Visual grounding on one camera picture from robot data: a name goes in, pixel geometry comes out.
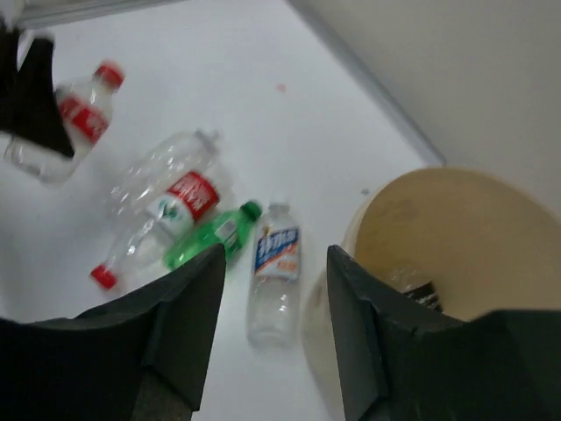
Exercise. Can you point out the black cap dark bottle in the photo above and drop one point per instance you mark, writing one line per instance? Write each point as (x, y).
(413, 283)

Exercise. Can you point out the red label water bottle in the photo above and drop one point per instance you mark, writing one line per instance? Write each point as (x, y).
(171, 214)

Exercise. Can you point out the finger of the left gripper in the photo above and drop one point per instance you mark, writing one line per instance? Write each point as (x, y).
(28, 105)

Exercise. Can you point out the blue white label bottle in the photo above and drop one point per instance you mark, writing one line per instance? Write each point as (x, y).
(274, 295)

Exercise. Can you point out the red cola bottle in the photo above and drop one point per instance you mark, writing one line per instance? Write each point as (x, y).
(86, 108)

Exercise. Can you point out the green plastic bottle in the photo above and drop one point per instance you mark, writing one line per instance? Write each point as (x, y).
(231, 229)

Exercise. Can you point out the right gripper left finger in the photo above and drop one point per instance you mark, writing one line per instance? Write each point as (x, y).
(143, 356)

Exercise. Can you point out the clear bottle white cap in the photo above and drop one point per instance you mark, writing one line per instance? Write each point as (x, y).
(156, 171)

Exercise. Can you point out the beige paper bucket bin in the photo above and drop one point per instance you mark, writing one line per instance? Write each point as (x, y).
(485, 245)

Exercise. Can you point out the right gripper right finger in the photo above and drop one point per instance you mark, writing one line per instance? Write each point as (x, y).
(398, 360)

